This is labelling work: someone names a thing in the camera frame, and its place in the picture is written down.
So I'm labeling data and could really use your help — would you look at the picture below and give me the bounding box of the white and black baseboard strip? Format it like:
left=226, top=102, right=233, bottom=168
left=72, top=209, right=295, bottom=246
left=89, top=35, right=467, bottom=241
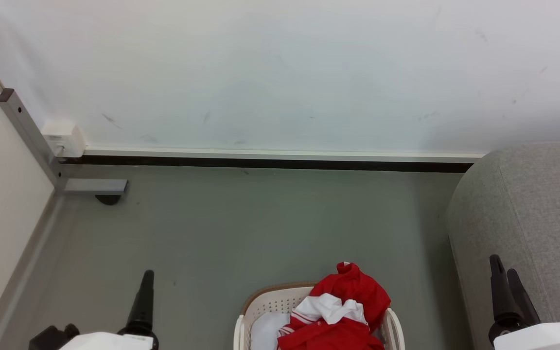
left=60, top=147, right=486, bottom=174

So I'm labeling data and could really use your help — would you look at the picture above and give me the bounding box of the white wall socket box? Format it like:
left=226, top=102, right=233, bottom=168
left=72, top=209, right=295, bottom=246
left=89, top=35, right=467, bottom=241
left=41, top=121, right=87, bottom=159

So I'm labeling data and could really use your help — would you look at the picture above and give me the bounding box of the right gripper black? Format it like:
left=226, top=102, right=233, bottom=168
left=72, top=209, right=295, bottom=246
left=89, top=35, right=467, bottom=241
left=488, top=254, right=541, bottom=346

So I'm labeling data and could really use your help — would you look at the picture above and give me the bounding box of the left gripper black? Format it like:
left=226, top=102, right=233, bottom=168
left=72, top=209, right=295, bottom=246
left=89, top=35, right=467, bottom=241
left=117, top=270, right=159, bottom=350

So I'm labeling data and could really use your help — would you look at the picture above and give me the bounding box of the grey fabric sofa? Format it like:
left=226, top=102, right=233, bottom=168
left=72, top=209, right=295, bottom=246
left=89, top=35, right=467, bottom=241
left=446, top=141, right=560, bottom=350

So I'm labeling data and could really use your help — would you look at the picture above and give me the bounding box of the white cloth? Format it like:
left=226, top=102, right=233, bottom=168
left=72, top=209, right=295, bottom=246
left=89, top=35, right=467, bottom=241
left=250, top=312, right=291, bottom=350

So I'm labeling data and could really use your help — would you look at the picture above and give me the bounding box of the grey metal frame post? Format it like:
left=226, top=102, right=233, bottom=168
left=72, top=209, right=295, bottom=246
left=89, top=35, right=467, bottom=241
left=0, top=88, right=129, bottom=196

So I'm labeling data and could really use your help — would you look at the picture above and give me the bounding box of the red and white garment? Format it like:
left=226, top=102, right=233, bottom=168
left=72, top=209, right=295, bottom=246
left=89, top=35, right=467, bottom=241
left=277, top=262, right=391, bottom=350

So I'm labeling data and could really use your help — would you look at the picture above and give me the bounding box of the white laundry basket brown rim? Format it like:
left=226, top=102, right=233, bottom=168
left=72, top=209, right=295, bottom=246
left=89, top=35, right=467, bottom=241
left=233, top=281, right=405, bottom=350

